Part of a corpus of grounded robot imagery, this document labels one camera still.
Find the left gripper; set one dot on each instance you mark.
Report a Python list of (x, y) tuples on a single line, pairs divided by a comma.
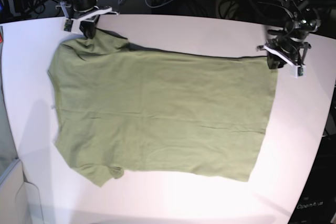
[(285, 49)]

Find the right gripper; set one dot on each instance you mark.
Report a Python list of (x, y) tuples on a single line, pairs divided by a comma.
[(84, 14)]

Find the green T-shirt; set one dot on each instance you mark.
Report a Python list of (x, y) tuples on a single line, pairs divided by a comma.
[(122, 107)]

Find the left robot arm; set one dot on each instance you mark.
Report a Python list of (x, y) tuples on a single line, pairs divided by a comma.
[(301, 17)]

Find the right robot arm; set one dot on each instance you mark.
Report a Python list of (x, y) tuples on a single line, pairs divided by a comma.
[(82, 16)]

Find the black OpenArm base box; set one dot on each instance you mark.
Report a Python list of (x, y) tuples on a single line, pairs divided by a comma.
[(317, 201)]

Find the white side cabinet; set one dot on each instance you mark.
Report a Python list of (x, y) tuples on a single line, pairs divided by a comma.
[(20, 200)]

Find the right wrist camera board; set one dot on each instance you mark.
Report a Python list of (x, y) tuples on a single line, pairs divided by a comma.
[(68, 25)]

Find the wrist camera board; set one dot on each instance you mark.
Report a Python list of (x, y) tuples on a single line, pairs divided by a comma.
[(298, 71), (68, 25)]

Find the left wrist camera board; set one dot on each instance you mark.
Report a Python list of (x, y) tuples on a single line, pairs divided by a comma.
[(298, 71)]

